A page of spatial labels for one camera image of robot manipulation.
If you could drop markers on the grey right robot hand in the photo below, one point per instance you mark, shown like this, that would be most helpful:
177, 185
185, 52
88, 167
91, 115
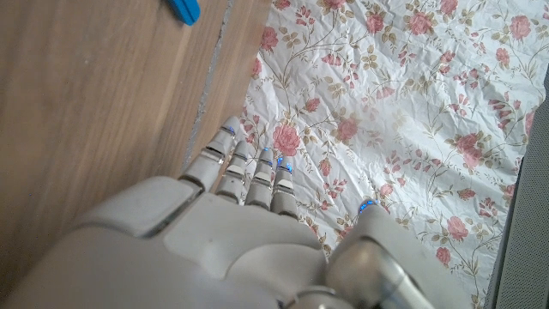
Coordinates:
214, 249

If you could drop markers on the floral backdrop cloth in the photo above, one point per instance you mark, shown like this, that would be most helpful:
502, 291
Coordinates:
386, 86

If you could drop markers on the blue black clip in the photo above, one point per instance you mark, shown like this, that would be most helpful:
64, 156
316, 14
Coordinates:
184, 10

